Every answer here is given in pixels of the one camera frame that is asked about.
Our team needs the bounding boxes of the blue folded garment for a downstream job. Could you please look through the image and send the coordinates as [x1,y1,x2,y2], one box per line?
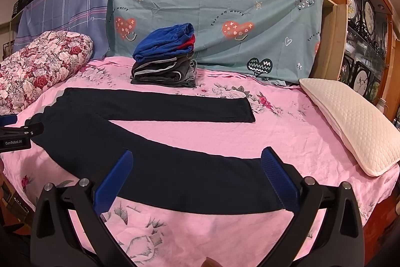
[132,23,195,63]

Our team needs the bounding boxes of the black pants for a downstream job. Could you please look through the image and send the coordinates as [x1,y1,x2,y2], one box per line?
[28,88,282,215]

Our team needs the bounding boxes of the blue plaid sheet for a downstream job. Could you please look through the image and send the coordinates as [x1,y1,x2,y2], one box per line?
[14,0,109,60]

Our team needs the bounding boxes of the teal heart print sheet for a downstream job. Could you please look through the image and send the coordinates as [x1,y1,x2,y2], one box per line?
[106,0,324,83]

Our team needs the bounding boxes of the red floral quilt roll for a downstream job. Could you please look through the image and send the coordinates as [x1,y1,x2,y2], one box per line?
[1,31,93,115]

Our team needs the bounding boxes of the wooden display cabinet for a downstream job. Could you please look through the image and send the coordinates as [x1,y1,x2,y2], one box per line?
[332,0,399,123]

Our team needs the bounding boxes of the red folded garment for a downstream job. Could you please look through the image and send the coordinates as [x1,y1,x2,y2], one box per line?
[177,35,195,52]

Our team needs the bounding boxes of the cream quilted pillow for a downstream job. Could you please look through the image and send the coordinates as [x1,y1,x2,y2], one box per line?
[299,78,399,177]

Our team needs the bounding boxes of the dark grey folded pants stack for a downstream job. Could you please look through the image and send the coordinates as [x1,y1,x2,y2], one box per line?
[130,51,197,87]

